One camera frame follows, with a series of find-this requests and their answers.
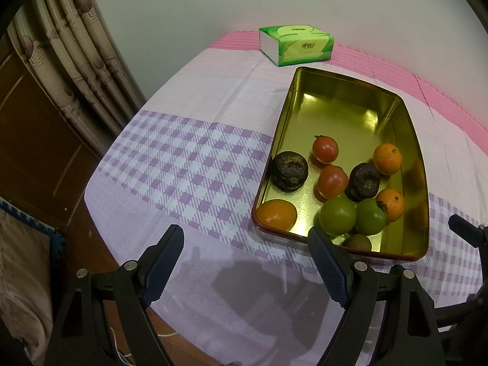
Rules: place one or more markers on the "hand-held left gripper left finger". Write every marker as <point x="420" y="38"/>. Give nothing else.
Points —
<point x="164" y="263"/>

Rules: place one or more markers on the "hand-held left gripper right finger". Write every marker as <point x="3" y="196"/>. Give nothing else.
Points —
<point x="329" y="267"/>

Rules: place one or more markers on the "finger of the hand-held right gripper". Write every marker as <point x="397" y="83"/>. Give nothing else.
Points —
<point x="471" y="232"/>

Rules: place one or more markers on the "brown kiwi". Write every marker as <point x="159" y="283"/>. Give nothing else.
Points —
<point x="358" y="242"/>

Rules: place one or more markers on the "green tomato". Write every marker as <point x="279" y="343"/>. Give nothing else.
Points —
<point x="337" y="215"/>
<point x="370" y="216"/>

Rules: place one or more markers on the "small orange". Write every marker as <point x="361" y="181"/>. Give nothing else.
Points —
<point x="276" y="213"/>
<point x="392" y="204"/>
<point x="387" y="159"/>

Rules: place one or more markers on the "red tomato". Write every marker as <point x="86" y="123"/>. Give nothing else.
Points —
<point x="333" y="181"/>
<point x="325" y="149"/>

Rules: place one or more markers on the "dark wrinkled passion fruit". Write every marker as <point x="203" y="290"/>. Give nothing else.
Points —
<point x="364" y="181"/>
<point x="289" y="170"/>

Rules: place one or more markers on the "gold metal tin tray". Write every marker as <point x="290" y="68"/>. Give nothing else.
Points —
<point x="339" y="110"/>

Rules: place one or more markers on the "blue foam mat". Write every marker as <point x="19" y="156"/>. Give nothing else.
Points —
<point x="34" y="225"/>

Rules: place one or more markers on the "beige cloth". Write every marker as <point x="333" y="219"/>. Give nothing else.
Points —
<point x="23" y="274"/>

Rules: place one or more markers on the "green tissue pack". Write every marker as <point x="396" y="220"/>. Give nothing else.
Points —
<point x="301" y="45"/>

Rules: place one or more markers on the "beige patterned curtain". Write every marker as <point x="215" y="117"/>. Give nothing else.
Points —
<point x="76" y="53"/>

